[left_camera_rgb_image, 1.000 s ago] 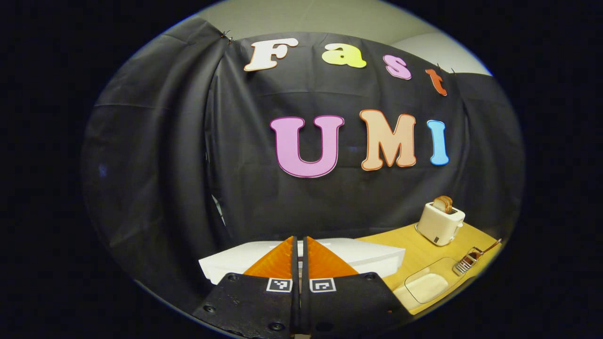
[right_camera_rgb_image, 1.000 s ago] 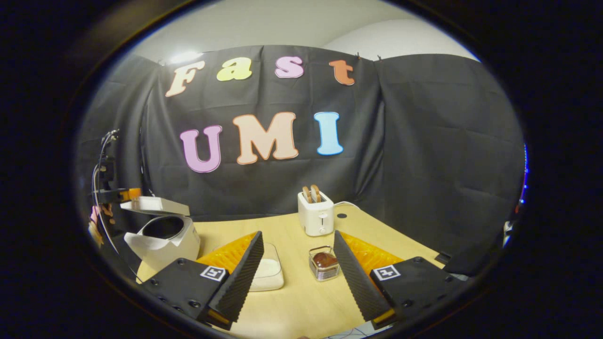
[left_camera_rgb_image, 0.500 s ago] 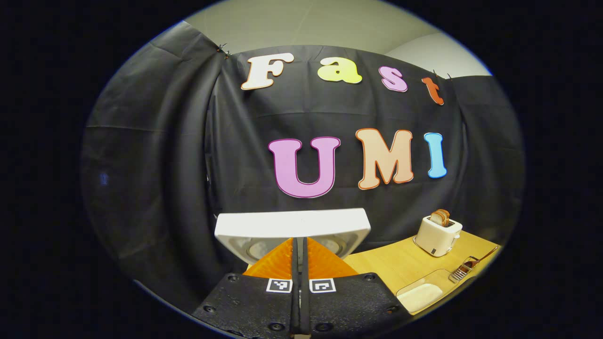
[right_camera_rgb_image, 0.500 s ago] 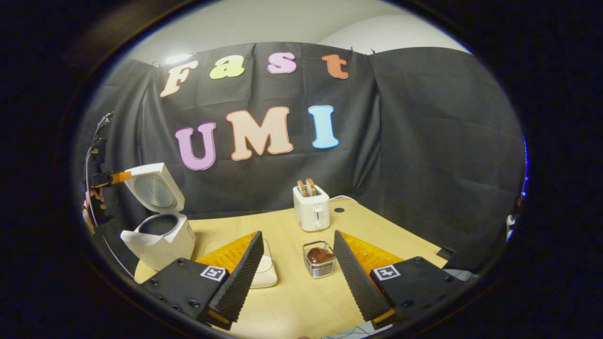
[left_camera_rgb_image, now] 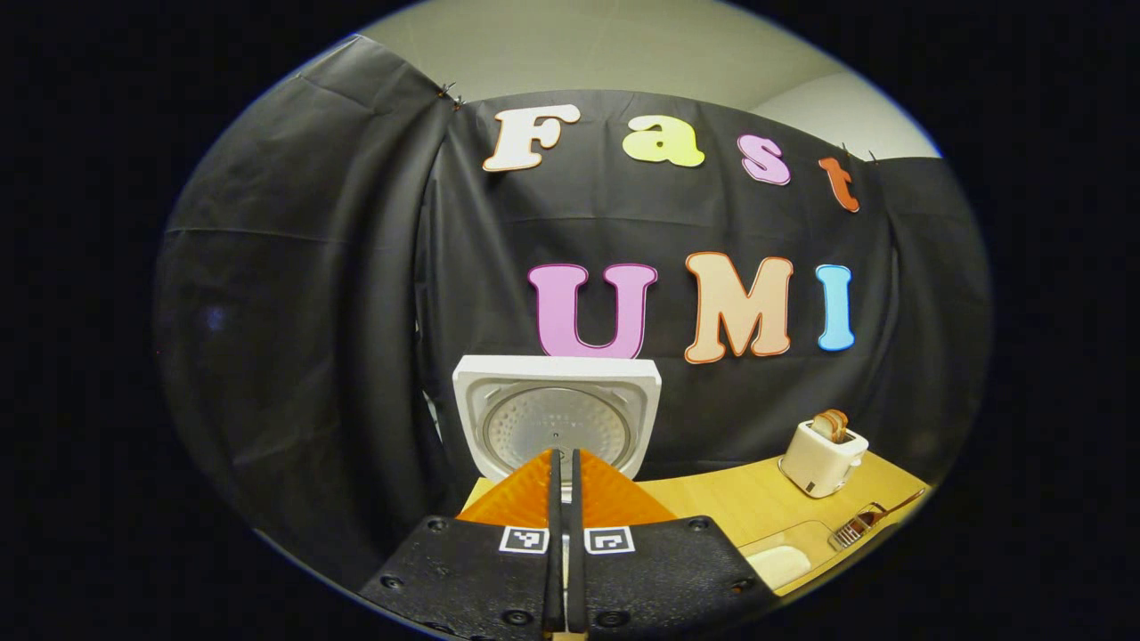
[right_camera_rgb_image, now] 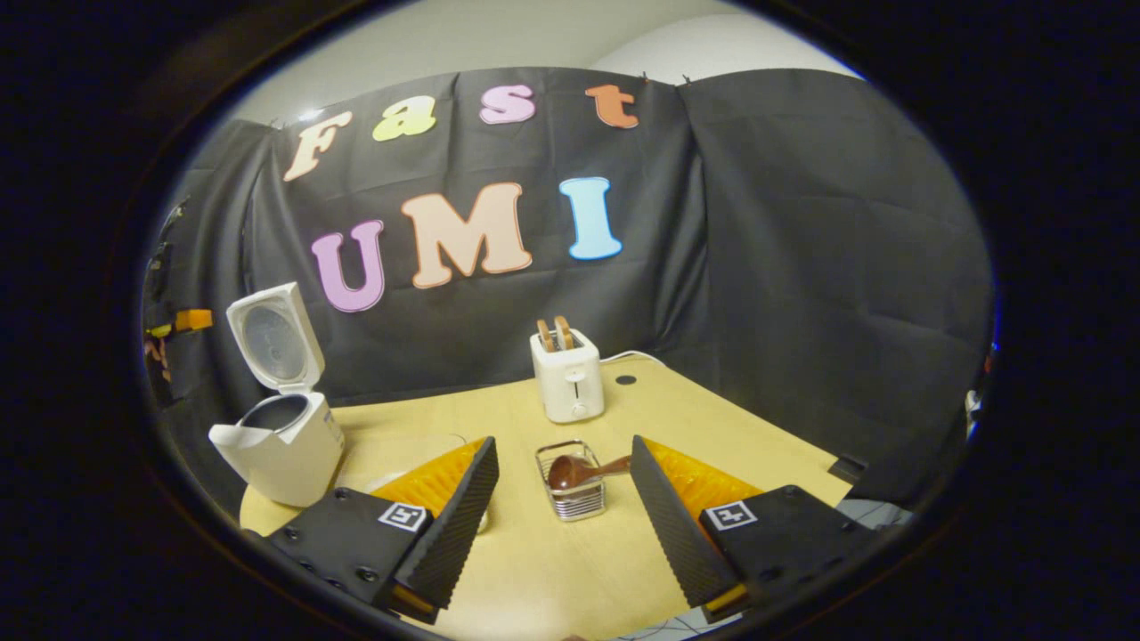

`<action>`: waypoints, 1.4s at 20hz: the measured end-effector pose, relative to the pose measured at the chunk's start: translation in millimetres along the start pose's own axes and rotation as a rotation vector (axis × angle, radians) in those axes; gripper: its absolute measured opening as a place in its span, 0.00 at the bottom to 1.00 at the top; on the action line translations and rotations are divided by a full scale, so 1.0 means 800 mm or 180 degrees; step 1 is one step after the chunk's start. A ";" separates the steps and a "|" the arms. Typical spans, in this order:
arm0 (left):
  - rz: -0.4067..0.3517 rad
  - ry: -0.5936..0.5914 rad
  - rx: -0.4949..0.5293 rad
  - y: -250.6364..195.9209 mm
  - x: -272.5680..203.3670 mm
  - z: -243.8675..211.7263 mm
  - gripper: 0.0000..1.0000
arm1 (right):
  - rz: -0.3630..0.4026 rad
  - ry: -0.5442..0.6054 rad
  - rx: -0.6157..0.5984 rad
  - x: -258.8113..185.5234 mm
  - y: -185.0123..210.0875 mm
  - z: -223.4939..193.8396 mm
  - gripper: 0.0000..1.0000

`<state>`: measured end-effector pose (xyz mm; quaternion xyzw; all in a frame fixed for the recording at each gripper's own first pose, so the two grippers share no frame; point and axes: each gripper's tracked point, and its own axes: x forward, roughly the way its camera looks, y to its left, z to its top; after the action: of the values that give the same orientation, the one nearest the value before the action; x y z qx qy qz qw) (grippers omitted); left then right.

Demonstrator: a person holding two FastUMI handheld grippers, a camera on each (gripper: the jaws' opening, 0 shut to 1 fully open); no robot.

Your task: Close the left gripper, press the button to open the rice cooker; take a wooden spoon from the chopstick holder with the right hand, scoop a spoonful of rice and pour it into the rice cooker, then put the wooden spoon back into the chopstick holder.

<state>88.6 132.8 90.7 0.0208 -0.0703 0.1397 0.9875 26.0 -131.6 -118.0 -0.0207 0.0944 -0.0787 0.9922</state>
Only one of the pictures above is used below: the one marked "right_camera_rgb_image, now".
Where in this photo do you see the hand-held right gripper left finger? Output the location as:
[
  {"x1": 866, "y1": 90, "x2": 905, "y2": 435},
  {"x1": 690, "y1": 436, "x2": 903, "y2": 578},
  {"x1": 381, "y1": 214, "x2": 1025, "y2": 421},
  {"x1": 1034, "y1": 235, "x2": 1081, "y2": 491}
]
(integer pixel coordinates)
[{"x1": 264, "y1": 435, "x2": 501, "y2": 625}]

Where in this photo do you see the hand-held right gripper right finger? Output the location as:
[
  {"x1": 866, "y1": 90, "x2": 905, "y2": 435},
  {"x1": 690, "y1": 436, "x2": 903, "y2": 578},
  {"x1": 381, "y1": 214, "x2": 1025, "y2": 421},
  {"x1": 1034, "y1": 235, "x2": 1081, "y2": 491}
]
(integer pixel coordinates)
[{"x1": 630, "y1": 434, "x2": 879, "y2": 625}]

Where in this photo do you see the metal wire chopstick holder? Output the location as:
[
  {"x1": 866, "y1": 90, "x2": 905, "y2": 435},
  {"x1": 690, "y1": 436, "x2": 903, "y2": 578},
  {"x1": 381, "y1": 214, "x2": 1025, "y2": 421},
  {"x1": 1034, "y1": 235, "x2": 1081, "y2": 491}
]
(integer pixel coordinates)
[{"x1": 535, "y1": 440, "x2": 608, "y2": 522}]

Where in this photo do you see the brown wooden spoon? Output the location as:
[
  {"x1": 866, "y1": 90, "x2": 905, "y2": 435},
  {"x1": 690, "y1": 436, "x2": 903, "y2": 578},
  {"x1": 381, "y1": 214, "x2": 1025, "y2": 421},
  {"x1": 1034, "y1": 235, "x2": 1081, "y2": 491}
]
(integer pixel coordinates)
[{"x1": 547, "y1": 454, "x2": 633, "y2": 492}]

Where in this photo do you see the white rice cooker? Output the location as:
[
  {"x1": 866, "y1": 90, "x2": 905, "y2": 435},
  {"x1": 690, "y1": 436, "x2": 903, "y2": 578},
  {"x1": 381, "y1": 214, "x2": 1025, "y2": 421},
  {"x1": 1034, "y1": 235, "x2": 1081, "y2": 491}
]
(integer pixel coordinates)
[{"x1": 208, "y1": 282, "x2": 346, "y2": 508}]

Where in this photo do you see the white toaster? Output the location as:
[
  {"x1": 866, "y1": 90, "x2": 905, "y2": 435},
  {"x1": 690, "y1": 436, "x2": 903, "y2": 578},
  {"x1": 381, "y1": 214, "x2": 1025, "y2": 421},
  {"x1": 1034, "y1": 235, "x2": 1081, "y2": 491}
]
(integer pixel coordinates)
[{"x1": 530, "y1": 328, "x2": 606, "y2": 425}]

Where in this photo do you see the black backdrop cloth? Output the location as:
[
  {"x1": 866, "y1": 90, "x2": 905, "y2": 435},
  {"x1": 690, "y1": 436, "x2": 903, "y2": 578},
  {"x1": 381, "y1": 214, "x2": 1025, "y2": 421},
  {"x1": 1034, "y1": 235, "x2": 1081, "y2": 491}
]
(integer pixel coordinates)
[{"x1": 142, "y1": 67, "x2": 994, "y2": 513}]

